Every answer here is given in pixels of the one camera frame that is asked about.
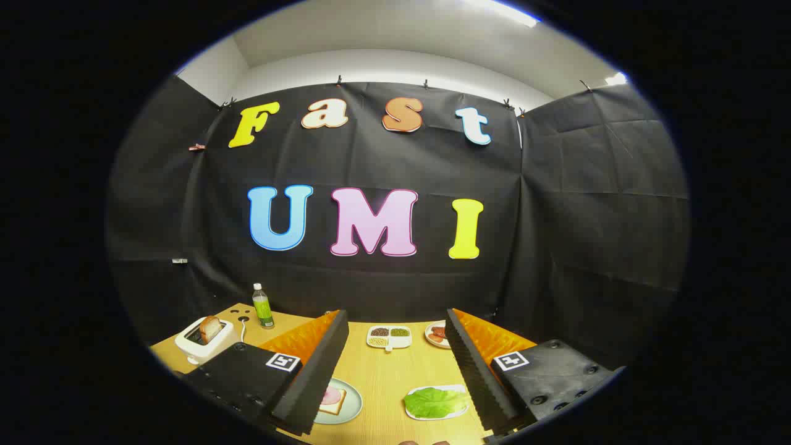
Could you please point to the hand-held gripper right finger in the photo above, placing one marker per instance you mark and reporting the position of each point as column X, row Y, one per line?
column 476, row 371

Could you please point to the white bread slice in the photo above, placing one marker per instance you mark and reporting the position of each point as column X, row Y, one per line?
column 334, row 408

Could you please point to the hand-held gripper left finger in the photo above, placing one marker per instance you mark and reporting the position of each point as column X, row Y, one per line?
column 318, row 371

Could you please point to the pink ham slice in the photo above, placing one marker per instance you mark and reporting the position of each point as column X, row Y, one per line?
column 330, row 397

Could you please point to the green label water bottle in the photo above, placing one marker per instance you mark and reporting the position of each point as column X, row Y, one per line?
column 263, row 312

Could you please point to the white toaster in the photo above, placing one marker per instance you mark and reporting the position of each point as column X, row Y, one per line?
column 204, row 353

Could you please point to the black backdrop cloth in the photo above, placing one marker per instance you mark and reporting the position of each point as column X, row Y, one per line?
column 371, row 161

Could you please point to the white rectangular plate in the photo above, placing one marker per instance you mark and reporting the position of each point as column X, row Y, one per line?
column 462, row 390

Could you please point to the white oval plate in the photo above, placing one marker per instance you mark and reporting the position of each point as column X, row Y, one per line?
column 428, row 337

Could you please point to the pale green round plate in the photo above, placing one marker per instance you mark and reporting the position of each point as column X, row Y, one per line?
column 351, row 405

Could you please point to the pile of pale beans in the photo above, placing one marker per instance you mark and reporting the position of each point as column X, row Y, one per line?
column 378, row 341

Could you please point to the white divided dish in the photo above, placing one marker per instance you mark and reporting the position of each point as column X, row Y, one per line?
column 389, row 346

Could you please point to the red meat slices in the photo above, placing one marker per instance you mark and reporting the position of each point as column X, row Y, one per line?
column 438, row 334

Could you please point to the toasted bread slice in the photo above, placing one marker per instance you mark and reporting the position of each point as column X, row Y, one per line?
column 211, row 329

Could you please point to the green lettuce leaf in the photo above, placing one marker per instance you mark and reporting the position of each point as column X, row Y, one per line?
column 432, row 403

